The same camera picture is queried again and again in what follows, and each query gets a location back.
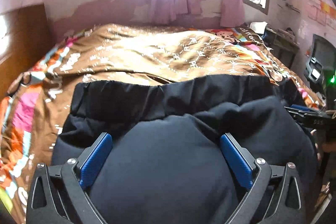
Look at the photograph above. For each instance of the black office chair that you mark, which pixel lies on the black office chair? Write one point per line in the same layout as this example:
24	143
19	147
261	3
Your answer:
321	56

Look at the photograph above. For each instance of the brown colourful cartoon quilt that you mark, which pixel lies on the brown colourful cartoon quilt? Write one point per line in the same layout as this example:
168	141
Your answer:
38	101

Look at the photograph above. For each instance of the dark navy padded jacket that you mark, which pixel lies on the dark navy padded jacket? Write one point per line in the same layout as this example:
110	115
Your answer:
166	165

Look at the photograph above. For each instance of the paper wall posters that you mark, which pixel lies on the paper wall posters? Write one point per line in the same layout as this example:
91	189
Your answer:
321	12

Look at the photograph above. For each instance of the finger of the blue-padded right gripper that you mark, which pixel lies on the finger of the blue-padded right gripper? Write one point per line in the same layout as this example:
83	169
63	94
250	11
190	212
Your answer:
302	108
302	115

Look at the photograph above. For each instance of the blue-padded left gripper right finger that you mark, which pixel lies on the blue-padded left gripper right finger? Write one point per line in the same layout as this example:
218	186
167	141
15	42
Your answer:
277	189

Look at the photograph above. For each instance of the wooden bed headboard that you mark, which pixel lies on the wooden bed headboard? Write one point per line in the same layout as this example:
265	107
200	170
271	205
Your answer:
25	39

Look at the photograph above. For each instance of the right hand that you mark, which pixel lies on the right hand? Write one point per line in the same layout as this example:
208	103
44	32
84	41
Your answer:
322	145

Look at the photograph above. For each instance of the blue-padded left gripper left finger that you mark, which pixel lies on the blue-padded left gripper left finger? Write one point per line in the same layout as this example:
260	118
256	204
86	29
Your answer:
58	193

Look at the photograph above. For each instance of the cluttered side desk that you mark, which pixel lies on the cluttered side desk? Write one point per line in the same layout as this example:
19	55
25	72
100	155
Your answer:
281	46

